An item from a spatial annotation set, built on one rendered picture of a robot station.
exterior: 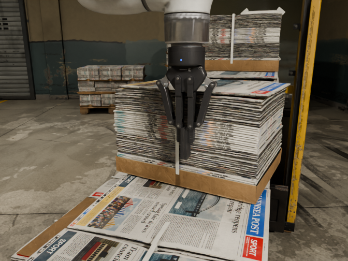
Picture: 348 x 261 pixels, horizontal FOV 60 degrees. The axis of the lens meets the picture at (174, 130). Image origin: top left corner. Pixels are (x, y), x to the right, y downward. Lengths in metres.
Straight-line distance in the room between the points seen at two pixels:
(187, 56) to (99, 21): 6.77
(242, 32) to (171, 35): 0.73
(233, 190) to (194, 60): 0.29
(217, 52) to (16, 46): 6.77
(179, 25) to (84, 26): 6.84
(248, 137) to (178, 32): 0.25
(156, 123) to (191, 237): 0.28
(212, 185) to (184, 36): 0.33
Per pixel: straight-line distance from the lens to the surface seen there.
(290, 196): 2.03
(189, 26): 0.58
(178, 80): 0.61
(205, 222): 0.61
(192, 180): 0.71
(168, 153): 0.72
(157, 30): 7.19
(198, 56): 0.60
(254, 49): 1.30
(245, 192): 0.67
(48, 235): 1.05
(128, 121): 0.76
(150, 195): 0.71
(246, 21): 1.30
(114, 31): 7.26
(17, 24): 7.79
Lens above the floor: 1.16
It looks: 15 degrees down
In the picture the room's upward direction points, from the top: straight up
